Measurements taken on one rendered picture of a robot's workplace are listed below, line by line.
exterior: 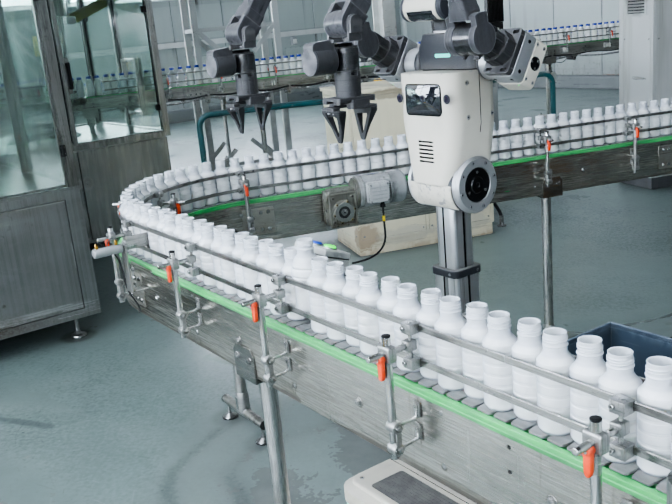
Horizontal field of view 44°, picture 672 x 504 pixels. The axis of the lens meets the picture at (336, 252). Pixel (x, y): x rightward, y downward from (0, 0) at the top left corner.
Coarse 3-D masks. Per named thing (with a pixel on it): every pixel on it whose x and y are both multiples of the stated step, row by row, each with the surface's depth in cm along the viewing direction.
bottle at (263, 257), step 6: (264, 240) 200; (270, 240) 200; (264, 246) 197; (264, 252) 197; (258, 258) 198; (264, 258) 197; (258, 264) 198; (264, 264) 197; (258, 276) 199; (264, 276) 198; (258, 282) 201; (264, 282) 198; (264, 288) 199
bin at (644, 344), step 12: (612, 324) 186; (576, 336) 180; (600, 336) 185; (612, 336) 187; (624, 336) 184; (636, 336) 181; (648, 336) 179; (660, 336) 176; (576, 348) 180; (636, 348) 182; (648, 348) 179; (660, 348) 177; (636, 360) 183; (636, 372) 183
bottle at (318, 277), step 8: (320, 256) 180; (312, 264) 178; (320, 264) 177; (312, 272) 179; (320, 272) 178; (312, 280) 178; (320, 280) 178; (320, 288) 178; (312, 296) 179; (320, 296) 178; (312, 304) 180; (320, 304) 179; (312, 312) 181; (320, 312) 179; (312, 328) 182; (320, 328) 181
